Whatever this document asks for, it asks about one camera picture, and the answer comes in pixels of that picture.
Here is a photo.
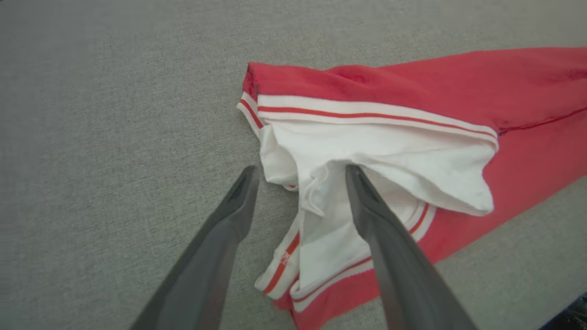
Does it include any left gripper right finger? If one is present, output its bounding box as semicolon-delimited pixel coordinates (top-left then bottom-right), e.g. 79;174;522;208
345;164;478;330

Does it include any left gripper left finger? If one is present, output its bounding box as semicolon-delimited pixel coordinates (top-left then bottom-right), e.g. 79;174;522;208
130;165;260;330

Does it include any red and white garment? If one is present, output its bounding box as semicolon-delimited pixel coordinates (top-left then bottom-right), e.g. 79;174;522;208
236;46;587;330

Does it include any grey fabric sofa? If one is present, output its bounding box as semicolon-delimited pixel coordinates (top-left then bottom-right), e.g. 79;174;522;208
0;0;587;330

